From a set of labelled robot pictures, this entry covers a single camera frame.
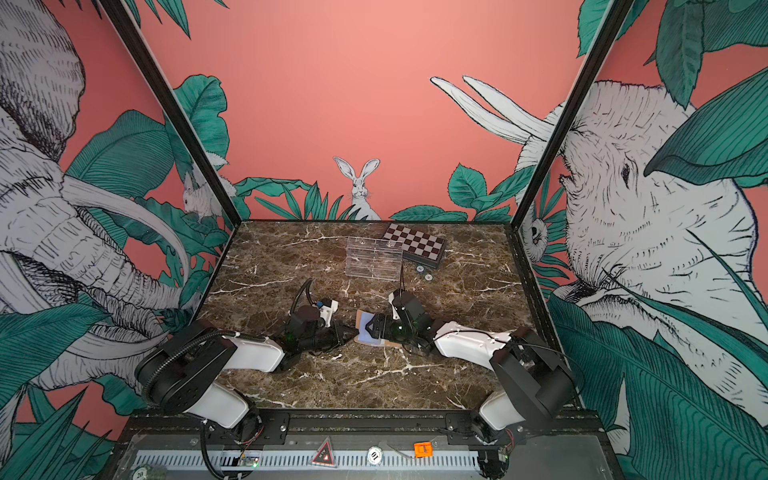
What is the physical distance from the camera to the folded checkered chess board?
43.0 inches

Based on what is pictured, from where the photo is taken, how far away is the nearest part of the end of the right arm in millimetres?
673

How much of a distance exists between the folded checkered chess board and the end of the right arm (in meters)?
0.33
